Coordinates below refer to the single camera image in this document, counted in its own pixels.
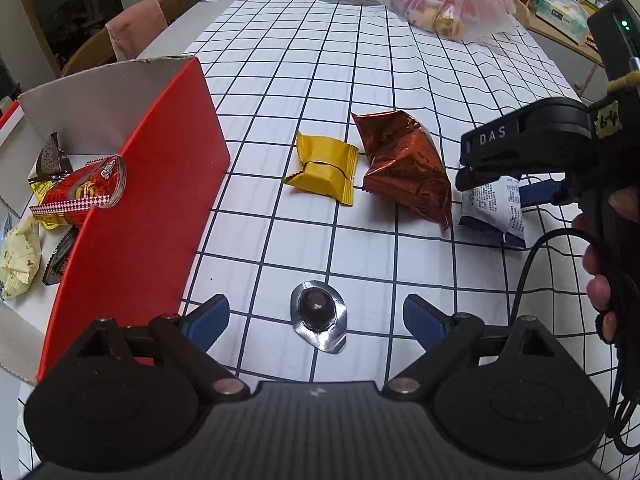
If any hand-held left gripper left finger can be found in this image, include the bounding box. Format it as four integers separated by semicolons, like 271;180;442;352
75;294;249;401

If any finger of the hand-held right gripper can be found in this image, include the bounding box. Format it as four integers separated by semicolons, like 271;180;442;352
455;166;521;192
517;177;570;209

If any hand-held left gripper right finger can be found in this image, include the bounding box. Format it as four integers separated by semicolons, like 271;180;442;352
381;294;576;401

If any blue and white snack packet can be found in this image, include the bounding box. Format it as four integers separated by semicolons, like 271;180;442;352
459;175;528;250

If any red-brown foil snack packet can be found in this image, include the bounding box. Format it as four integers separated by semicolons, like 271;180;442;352
351;109;453;232

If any foil chocolate cup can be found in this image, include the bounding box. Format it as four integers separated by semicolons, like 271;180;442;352
290;281;348;355

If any red cardboard box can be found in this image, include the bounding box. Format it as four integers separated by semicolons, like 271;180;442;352
0;55;232;386

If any yellow candy packet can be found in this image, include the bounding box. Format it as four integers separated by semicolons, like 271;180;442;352
282;131;360;207

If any black snack packet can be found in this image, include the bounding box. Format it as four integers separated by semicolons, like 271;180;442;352
42;227;81;286

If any large red snack packet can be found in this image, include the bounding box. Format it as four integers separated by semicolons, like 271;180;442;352
30;155;128;228

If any cream snack packet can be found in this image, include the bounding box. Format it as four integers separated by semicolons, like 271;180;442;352
0;216;42;301

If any brown chocolate candy packet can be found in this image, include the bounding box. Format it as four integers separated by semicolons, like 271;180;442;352
27;132;73;186

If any plastic bag of snacks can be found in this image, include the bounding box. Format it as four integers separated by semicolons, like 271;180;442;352
379;0;517;43

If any person's right hand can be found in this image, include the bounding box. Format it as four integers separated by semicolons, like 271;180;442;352
572;182;640;343

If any grey cabinet with wooden top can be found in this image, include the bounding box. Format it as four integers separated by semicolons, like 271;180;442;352
520;0;608;98

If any tissue box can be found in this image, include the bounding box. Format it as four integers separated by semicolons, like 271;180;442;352
537;0;593;43

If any white checked tablecloth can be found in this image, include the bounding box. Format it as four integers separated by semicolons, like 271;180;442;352
17;0;631;461

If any wooden chair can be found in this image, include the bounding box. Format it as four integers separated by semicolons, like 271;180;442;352
60;0;201;78

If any pink cloth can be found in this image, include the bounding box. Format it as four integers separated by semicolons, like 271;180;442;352
105;0;168;61

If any black cable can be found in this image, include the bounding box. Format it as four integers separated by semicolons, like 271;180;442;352
507;227;640;456

